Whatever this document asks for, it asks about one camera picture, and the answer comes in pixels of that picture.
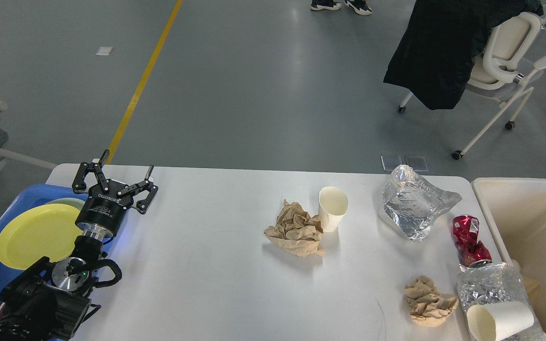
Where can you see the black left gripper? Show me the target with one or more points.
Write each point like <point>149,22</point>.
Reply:
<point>104,208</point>

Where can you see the yellow plastic plate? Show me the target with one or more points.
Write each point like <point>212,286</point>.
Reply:
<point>46,230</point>

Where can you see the brown paper ball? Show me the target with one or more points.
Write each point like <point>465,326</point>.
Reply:
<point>428,307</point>
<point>296,232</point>

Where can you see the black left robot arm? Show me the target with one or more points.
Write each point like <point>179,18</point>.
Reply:
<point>50,299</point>

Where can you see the blue plastic tray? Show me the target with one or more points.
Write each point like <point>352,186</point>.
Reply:
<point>29,198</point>

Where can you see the white paper cup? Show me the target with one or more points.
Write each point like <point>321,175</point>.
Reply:
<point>333,203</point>
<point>495,322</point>

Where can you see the clear floor plate left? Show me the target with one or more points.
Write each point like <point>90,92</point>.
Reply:
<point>390,162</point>

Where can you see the clear floor plate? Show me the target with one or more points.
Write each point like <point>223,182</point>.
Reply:
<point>390,162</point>
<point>417,162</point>

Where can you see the dark sneaker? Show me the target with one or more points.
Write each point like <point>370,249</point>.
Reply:
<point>359,6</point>
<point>318,5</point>

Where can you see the crumpled clear plastic wrap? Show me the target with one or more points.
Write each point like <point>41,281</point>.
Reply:
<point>411,204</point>

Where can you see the clear floor plate right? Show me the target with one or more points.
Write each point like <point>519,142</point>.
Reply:
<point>417,162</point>

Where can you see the black jacket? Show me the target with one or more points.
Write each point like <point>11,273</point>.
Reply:
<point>437,52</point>

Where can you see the crushed red can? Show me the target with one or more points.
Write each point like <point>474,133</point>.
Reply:
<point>472,252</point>

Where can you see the white office chair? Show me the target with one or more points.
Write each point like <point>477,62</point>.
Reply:
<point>502,73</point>

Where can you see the cream plastic bin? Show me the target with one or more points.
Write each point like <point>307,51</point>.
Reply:
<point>515,210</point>

